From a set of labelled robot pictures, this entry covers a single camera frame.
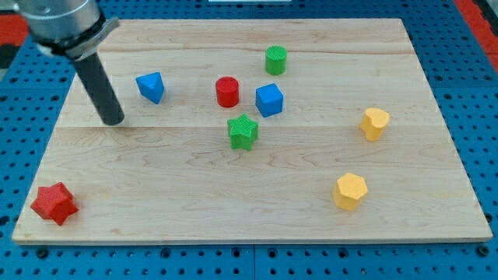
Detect green star block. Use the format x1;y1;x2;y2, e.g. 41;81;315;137
227;114;258;151

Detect blue triangle block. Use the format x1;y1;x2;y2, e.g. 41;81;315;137
135;72;165;104

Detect red cylinder block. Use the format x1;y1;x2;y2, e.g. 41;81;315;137
215;76;240;108

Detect yellow hexagon block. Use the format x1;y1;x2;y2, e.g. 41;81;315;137
332;173;368;211

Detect green cylinder block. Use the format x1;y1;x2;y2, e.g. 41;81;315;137
265;45;287;75

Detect red star block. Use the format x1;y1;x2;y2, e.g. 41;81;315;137
30;182;79;226

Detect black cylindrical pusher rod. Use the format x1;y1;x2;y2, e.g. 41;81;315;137
73;53;125;125

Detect yellow heart block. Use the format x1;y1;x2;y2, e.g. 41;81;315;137
359;107;390;142

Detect wooden board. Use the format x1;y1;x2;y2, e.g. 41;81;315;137
12;19;493;246

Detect blue cube block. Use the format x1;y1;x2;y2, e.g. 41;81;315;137
255;83;283;117

